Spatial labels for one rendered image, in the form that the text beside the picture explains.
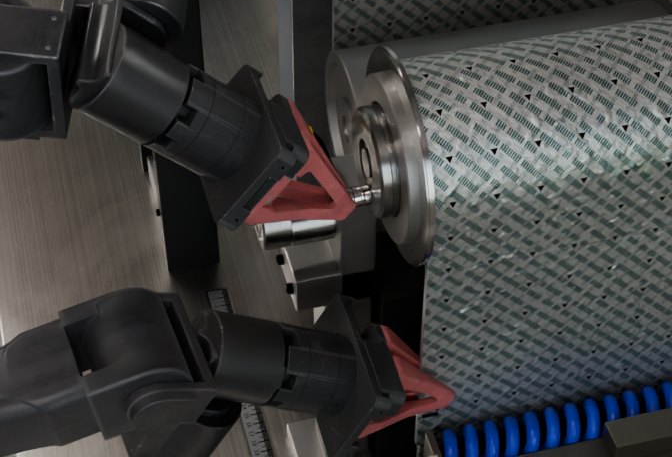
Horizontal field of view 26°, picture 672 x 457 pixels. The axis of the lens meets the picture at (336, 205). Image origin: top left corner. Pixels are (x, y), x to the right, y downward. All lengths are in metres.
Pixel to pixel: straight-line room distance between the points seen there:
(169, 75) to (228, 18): 0.82
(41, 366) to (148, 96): 0.18
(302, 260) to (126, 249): 0.38
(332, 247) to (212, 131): 0.21
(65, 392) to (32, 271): 0.51
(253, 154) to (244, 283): 0.49
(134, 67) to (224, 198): 0.10
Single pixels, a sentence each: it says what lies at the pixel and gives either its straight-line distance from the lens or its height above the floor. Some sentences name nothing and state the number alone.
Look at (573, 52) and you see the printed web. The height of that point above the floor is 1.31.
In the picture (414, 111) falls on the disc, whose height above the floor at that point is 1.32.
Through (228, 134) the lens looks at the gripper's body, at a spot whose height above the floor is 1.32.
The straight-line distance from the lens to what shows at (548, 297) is 1.02.
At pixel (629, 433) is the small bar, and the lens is 1.08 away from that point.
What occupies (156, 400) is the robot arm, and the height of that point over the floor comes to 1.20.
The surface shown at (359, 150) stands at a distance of 0.97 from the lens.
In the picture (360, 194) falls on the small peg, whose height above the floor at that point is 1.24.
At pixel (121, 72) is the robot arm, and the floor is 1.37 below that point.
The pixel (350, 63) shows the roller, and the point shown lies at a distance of 1.06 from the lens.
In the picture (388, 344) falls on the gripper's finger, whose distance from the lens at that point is 1.01.
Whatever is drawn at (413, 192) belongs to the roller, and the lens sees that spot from 0.91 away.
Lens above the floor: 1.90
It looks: 44 degrees down
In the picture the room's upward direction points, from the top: straight up
